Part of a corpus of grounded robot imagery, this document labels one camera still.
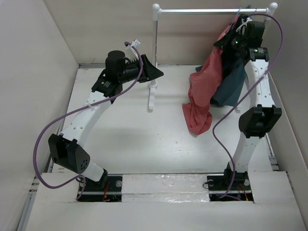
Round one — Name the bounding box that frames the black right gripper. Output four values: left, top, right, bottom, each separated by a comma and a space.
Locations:
214, 26, 248, 54

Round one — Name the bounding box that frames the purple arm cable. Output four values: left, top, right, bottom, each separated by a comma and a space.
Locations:
213, 12, 286, 199
33, 41, 144, 200

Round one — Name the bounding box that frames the white clothes rack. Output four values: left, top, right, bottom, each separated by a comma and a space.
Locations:
147, 2, 279, 113

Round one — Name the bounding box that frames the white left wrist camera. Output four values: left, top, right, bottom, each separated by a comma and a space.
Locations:
127, 39, 141, 51

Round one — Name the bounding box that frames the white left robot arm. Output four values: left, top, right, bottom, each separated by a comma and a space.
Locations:
48, 47, 164, 191

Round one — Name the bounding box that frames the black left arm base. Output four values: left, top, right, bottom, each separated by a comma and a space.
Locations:
77, 175, 123, 203

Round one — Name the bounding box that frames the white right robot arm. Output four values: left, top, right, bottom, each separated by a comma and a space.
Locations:
222, 19, 282, 189

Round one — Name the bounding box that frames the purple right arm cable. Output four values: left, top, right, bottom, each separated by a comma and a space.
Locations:
213, 12, 286, 199

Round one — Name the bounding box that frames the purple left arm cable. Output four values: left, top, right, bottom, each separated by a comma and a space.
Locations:
33, 41, 144, 200

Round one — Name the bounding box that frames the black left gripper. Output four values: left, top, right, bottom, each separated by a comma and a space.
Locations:
118, 54, 163, 84

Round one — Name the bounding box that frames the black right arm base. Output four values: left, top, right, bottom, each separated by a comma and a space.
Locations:
203, 164, 254, 202

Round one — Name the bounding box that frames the red t shirt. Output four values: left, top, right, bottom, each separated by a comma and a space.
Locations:
182, 23, 234, 135

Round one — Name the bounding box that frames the teal t shirt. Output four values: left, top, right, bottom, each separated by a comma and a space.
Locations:
210, 59, 246, 107

